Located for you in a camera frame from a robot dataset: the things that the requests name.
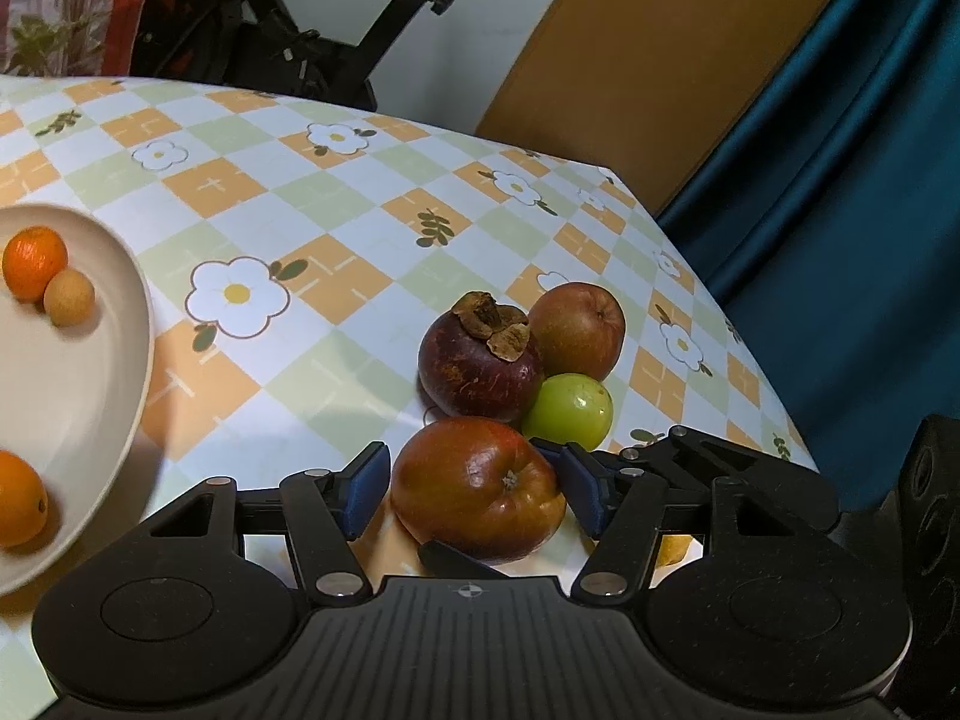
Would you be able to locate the beige round plate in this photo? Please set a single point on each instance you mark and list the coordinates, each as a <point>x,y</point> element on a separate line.
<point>72,399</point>

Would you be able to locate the teal curtain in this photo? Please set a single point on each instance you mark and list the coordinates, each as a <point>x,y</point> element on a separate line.
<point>826,226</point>

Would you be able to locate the large red apple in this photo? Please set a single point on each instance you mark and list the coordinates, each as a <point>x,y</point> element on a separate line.
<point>479,486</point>

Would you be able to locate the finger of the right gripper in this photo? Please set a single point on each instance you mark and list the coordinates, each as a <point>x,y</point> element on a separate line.
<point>441,560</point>
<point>547,453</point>

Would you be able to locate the yellow lemon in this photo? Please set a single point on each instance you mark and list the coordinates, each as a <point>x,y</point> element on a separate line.
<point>673,550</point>

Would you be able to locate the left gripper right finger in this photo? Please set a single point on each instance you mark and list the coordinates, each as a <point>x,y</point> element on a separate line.
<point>622,508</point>

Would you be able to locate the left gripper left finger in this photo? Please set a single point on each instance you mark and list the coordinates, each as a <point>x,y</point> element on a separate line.
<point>324,513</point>

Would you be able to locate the orange tangerine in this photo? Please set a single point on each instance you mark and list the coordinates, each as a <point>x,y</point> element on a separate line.
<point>31,259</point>
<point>24,505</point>

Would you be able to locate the wooden door panel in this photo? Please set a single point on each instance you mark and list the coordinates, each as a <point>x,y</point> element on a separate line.
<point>645,87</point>

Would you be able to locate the brown round apple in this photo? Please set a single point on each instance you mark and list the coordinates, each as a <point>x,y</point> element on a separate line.
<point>580,328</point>

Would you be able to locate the checkered floral tablecloth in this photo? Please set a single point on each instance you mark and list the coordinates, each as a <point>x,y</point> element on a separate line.
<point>296,253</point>

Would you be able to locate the red printed backdrop cloth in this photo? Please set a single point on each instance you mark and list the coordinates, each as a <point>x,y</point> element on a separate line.
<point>69,37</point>

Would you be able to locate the purple mangosteen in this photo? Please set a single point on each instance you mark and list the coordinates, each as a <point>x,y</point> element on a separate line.
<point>480,358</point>

